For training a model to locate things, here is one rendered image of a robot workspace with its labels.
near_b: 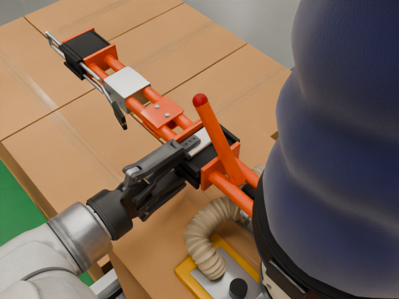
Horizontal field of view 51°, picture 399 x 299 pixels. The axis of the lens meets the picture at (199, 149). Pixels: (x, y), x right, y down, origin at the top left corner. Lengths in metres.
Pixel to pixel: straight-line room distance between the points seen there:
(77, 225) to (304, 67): 0.41
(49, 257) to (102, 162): 0.83
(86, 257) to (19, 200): 1.47
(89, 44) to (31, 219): 1.23
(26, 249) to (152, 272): 0.23
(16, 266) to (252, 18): 2.51
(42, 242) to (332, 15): 0.46
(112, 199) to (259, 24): 2.33
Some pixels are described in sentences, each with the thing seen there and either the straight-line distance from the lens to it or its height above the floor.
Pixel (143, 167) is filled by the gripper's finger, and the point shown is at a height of 1.13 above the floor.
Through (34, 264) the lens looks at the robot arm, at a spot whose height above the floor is 1.14.
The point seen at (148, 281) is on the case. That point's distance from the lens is 0.73.
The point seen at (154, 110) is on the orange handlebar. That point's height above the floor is 1.09.
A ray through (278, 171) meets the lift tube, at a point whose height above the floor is 1.29.
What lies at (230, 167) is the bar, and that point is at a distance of 0.64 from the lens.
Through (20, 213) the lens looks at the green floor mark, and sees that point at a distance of 2.02.
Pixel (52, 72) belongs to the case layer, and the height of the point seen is 0.54.
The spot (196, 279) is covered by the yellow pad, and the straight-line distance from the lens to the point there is 0.70.
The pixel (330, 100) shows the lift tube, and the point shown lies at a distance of 0.28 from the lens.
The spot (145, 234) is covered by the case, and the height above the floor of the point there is 0.95.
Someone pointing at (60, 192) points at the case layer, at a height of 0.54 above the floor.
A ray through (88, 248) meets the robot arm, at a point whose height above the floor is 1.10.
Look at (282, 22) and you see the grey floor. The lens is 2.89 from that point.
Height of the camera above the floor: 1.63
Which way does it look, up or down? 52 degrees down
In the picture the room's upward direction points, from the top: straight up
